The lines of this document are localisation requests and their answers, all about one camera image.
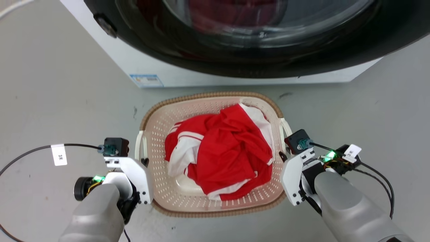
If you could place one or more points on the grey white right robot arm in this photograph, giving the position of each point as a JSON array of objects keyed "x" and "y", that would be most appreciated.
[{"x": 346, "y": 205}]

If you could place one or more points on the blue white energy label sticker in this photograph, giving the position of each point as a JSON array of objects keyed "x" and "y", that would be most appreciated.
[{"x": 146, "y": 80}]

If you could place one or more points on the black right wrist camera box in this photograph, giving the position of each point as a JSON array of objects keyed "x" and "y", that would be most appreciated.
[{"x": 297, "y": 141}]

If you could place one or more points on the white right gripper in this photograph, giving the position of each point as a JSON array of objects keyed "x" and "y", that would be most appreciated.
[{"x": 291, "y": 178}]

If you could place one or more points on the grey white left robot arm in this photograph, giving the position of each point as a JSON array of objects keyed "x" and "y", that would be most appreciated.
[{"x": 97, "y": 211}]

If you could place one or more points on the black door latch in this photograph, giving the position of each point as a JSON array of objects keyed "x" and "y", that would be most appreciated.
[{"x": 105, "y": 25}]

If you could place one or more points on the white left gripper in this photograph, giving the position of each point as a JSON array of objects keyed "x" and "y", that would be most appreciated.
[{"x": 137, "y": 174}]

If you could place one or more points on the black round washing machine door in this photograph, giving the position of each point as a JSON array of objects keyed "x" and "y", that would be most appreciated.
[{"x": 141, "y": 30}]

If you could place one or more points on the white washing machine body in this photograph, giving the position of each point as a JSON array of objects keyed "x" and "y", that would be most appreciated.
[{"x": 147, "y": 64}]

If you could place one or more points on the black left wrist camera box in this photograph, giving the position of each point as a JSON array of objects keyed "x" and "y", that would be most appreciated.
[{"x": 116, "y": 147}]

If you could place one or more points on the red and white garment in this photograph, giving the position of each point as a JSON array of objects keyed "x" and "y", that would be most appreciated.
[{"x": 228, "y": 154}]

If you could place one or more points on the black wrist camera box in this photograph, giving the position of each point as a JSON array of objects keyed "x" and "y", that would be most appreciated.
[
  {"x": 297, "y": 141},
  {"x": 116, "y": 147}
]

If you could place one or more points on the beige perforated plastic laundry basket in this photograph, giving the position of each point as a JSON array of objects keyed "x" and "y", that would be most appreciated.
[{"x": 161, "y": 134}]

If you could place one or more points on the red clothing behind door glass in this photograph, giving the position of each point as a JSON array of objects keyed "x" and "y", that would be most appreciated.
[{"x": 235, "y": 11}]

